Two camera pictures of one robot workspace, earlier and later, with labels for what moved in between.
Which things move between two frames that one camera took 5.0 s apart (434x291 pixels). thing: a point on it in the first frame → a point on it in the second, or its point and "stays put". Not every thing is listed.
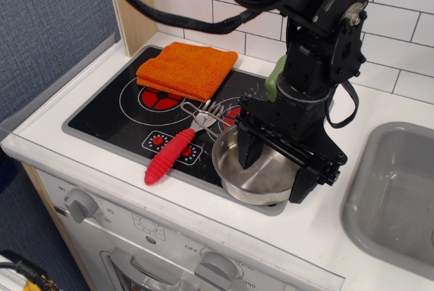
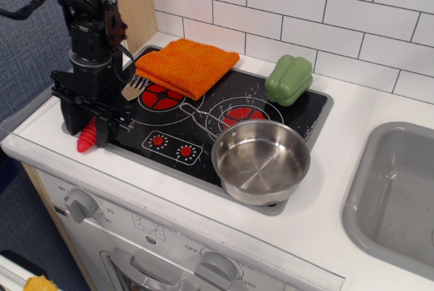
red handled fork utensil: x=209 y=115 → x=87 y=140
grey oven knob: x=216 y=270 stays put
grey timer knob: x=80 y=204 stays put
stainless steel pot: x=266 y=180 stays put
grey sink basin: x=388 y=205 stays put
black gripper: x=293 y=124 → x=91 y=86
